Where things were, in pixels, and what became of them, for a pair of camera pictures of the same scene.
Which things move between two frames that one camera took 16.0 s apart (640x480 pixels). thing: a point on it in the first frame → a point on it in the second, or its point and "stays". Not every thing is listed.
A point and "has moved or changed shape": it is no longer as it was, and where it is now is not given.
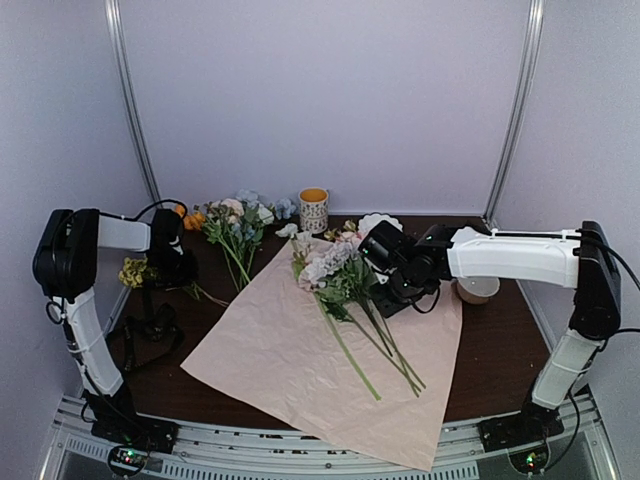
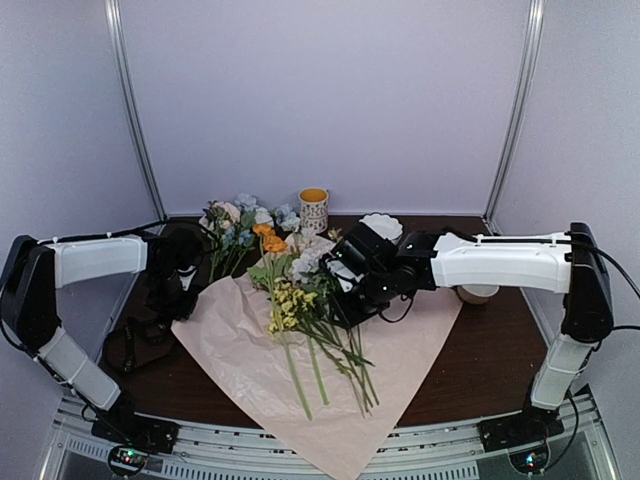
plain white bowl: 477,289 stays
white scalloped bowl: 369,221 stays
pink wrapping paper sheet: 277,348 has moved or changed shape
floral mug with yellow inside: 314,208 stays
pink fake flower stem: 309,285 → 317,371
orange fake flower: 192,221 → 270,242
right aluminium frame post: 518,113 stays
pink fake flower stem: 355,240 → 358,363
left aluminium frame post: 129,99 stays
